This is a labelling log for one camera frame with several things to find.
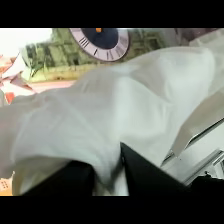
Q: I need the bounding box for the white garment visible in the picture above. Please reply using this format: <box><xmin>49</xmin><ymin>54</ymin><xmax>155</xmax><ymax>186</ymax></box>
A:
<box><xmin>0</xmin><ymin>46</ymin><xmax>224</xmax><ymax>197</ymax></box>

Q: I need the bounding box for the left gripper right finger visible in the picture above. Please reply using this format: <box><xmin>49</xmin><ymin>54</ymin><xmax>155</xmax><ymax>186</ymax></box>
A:
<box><xmin>119</xmin><ymin>142</ymin><xmax>188</xmax><ymax>197</ymax></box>

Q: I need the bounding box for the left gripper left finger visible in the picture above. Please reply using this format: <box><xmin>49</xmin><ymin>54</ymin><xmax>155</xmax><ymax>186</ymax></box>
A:
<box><xmin>22</xmin><ymin>160</ymin><xmax>97</xmax><ymax>197</ymax></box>

